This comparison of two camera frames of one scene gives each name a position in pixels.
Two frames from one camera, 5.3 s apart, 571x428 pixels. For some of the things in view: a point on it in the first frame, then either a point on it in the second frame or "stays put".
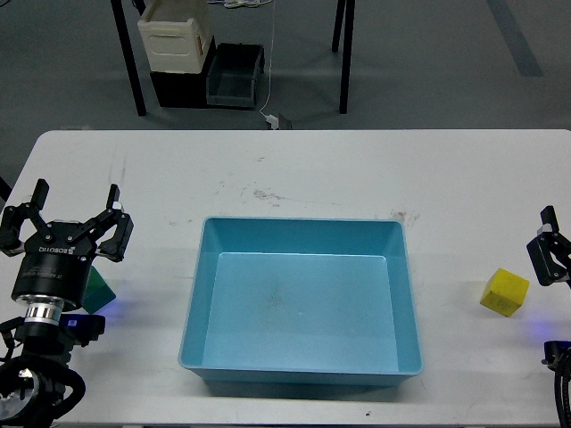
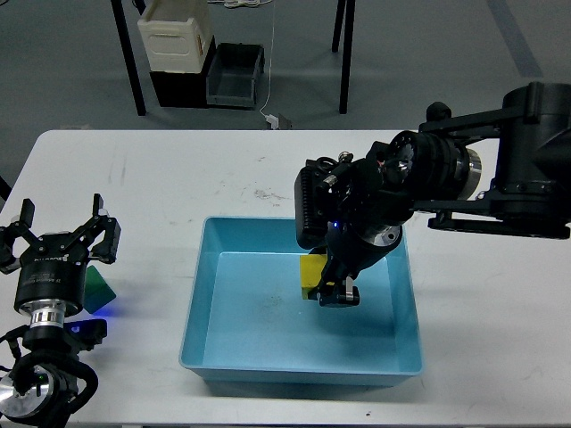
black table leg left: x=127 y=48 stays put
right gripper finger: x=550 y=251 → x=353 y=242
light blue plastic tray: x=301 y=302 stays put
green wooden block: x=98 y=292 stays put
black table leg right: x=349 y=22 stays put
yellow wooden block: x=505 y=292 → x=310 y=272
